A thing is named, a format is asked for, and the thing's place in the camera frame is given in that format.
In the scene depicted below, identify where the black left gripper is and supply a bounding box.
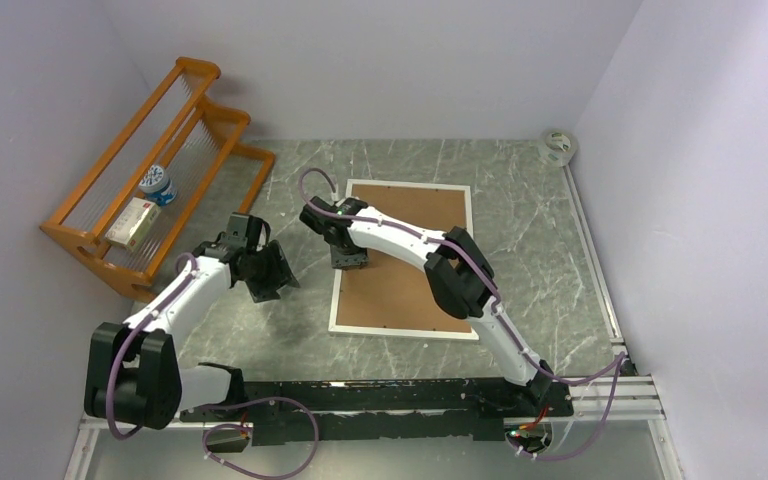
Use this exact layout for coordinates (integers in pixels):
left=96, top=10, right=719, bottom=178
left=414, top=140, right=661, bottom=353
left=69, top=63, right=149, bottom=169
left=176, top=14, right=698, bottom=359
left=241, top=239, right=299, bottom=303

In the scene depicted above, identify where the brown frame backing board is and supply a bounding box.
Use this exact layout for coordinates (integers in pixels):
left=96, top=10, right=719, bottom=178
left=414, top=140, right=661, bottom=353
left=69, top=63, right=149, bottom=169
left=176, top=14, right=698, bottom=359
left=336, top=184, right=473, bottom=335

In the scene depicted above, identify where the white picture frame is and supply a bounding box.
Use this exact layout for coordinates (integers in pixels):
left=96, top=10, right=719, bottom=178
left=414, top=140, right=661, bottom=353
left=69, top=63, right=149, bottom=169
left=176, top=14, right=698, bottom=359
left=328, top=178, right=481, bottom=342

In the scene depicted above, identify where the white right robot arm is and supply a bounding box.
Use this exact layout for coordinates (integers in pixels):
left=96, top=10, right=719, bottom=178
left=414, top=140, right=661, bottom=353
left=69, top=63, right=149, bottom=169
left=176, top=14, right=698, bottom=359
left=299, top=197, right=552, bottom=415

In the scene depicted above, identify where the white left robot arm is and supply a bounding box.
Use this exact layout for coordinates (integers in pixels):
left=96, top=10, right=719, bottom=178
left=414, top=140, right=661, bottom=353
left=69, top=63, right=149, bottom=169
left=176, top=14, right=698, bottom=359
left=83, top=213, right=299, bottom=439

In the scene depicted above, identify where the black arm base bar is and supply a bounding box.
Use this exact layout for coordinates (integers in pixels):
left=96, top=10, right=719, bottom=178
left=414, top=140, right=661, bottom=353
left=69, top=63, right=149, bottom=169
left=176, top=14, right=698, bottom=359
left=180, top=377, right=574, bottom=446

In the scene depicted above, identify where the white red small box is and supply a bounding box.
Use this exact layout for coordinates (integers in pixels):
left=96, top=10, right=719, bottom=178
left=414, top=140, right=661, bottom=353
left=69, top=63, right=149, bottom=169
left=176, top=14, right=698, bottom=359
left=105, top=197, right=161, bottom=252

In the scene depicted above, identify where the blue white round tin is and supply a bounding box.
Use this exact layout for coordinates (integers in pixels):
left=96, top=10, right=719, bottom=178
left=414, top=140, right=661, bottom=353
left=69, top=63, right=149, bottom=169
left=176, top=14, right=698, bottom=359
left=138, top=164, right=177, bottom=207

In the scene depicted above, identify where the orange wooden rack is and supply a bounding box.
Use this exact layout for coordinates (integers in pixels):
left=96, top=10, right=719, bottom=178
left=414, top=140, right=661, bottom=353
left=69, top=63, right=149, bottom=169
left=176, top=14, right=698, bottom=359
left=40, top=57, right=276, bottom=302

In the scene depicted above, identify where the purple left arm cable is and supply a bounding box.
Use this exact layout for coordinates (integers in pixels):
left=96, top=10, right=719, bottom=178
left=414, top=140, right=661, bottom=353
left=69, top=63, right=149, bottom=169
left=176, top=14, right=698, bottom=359
left=104, top=252, right=319, bottom=480

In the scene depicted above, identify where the aluminium rail frame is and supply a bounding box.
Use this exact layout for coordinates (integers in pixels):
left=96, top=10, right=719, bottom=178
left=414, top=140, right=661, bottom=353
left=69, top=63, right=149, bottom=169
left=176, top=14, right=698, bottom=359
left=84, top=192, right=680, bottom=479

